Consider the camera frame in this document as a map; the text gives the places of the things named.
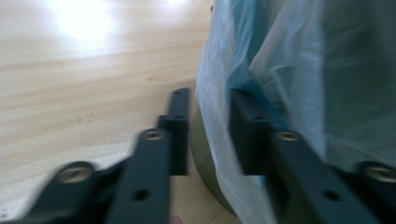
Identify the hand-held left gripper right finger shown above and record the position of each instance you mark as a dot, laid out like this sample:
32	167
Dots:
299	180

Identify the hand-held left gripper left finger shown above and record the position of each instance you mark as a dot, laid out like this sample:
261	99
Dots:
149	180

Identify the green plastic trash bin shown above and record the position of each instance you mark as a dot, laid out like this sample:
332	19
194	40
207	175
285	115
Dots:
202	161

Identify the white trash bag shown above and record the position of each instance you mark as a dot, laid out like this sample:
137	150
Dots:
289	62

